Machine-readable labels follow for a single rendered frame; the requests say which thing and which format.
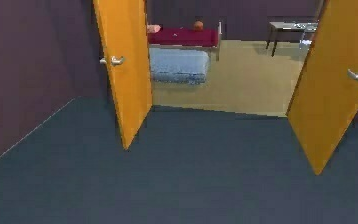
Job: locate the pale blue floor cloth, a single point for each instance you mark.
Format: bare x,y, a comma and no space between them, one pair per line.
178,65

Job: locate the orange room door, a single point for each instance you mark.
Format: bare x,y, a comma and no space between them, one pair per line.
128,83
330,100

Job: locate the bed with red cover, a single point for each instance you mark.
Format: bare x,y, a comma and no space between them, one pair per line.
183,37

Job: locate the pink pillow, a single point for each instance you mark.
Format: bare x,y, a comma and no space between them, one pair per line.
153,28

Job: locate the orange ball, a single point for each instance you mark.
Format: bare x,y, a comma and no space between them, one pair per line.
198,25

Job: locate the grey table with dark legs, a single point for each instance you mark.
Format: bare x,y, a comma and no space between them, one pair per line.
292,28

